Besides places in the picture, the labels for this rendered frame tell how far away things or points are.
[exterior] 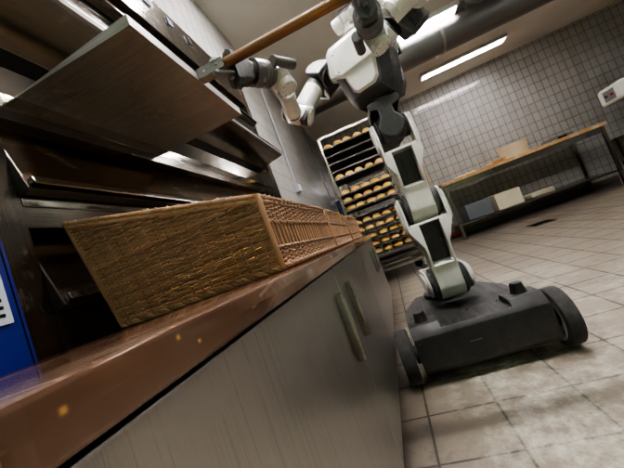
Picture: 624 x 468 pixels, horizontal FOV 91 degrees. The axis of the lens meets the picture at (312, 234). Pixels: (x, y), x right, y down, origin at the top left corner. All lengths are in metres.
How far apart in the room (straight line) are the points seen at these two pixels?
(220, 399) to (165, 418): 0.05
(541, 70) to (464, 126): 1.41
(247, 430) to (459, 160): 5.88
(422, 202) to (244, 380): 1.16
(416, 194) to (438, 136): 4.75
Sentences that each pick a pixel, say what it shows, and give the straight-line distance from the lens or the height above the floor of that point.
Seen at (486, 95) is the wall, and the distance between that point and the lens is 6.41.
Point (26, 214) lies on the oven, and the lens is 0.90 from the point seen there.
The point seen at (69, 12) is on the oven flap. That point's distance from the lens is 1.16.
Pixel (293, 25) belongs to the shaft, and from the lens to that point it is 1.03.
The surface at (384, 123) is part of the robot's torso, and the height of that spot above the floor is 0.98.
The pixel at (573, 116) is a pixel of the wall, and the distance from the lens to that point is 6.70.
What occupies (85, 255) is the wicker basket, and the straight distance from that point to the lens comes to 0.84.
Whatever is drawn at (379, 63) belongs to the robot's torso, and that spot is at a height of 1.20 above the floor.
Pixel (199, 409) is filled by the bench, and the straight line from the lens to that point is 0.23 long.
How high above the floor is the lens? 0.59
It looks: 4 degrees up
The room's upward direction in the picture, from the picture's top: 20 degrees counter-clockwise
